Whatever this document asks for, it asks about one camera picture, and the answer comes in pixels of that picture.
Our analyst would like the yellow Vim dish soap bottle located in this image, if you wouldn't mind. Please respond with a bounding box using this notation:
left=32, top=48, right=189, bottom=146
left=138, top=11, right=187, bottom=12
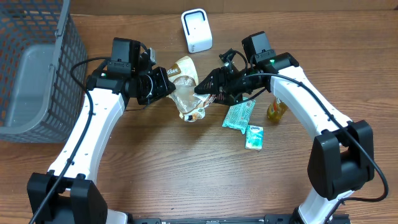
left=267, top=97, right=289, bottom=122

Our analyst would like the small teal white box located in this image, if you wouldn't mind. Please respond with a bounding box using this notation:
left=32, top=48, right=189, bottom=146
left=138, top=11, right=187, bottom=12
left=245, top=125, right=264, bottom=151

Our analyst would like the light teal snack packet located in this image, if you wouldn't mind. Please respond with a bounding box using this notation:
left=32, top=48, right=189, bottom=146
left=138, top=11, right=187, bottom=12
left=222, top=100, right=256, bottom=134

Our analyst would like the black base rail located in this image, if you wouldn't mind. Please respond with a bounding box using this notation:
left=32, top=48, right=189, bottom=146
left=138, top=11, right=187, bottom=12
left=130, top=213, right=352, bottom=224

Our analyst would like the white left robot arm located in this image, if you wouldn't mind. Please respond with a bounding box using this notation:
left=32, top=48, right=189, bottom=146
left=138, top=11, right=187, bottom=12
left=27, top=37, right=176, bottom=223

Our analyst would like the dark grey plastic basket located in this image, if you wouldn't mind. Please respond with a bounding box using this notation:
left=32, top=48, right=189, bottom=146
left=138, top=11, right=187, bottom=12
left=1, top=0, right=87, bottom=143

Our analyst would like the cream brown bread bag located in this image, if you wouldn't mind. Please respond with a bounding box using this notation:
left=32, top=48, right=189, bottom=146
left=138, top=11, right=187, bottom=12
left=167, top=56, right=215, bottom=122

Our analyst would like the white barcode scanner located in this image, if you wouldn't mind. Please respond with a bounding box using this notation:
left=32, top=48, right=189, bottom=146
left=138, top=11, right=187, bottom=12
left=181, top=8, right=213, bottom=54

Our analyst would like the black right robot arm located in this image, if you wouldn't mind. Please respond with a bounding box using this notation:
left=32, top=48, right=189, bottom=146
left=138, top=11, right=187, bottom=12
left=195, top=32, right=374, bottom=223

